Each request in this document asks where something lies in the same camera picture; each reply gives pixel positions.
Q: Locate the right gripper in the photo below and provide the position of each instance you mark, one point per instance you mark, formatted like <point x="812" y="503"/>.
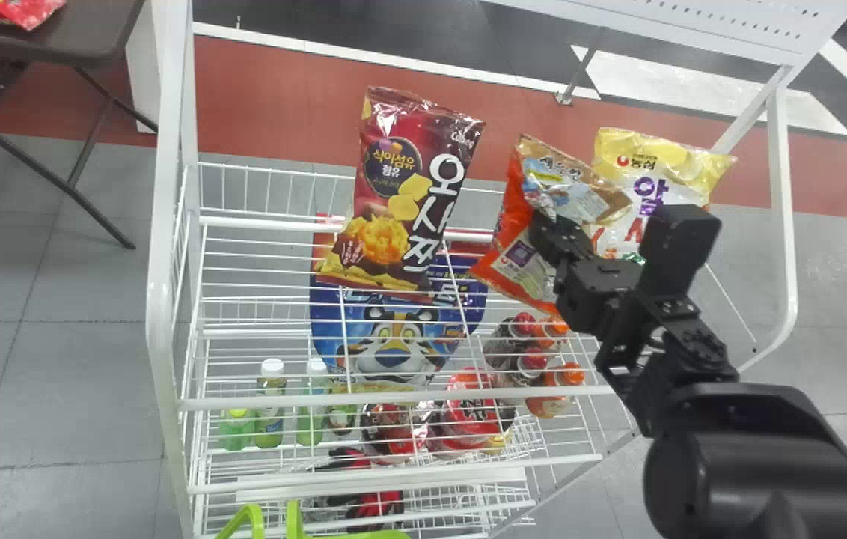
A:
<point x="595" y="292"/>

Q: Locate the orange snack packet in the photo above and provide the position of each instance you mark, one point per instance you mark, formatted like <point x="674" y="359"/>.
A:
<point x="521" y="262"/>

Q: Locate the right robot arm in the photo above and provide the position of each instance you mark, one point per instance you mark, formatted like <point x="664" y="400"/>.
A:
<point x="738" y="449"/>

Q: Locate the orange bottle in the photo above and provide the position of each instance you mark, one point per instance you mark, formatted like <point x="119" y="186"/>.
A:
<point x="552" y="332"/>
<point x="554" y="389"/>

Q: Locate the brown bottle red cap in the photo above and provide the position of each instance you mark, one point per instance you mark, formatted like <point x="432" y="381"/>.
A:
<point x="506" y="340"/>
<point x="522" y="368"/>

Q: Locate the yellow snack packet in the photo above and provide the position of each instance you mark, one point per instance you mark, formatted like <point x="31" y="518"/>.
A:
<point x="663" y="176"/>

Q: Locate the maroon snack packet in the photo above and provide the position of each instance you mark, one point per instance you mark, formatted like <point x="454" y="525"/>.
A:
<point x="408" y="187"/>

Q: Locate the blue cereal bag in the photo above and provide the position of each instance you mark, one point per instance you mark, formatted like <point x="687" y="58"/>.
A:
<point x="393" y="337"/>

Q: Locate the pale green bottle white cap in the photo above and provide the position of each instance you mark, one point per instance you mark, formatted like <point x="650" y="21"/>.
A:
<point x="271" y="419"/>
<point x="313" y="415"/>

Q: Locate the red and black snack packet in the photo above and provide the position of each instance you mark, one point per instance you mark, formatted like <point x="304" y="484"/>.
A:
<point x="364" y="501"/>

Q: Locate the dark side table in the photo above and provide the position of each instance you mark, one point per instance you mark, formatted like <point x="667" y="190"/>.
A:
<point x="79" y="34"/>

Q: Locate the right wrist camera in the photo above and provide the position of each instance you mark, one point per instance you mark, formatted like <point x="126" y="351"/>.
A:
<point x="678" y="243"/>

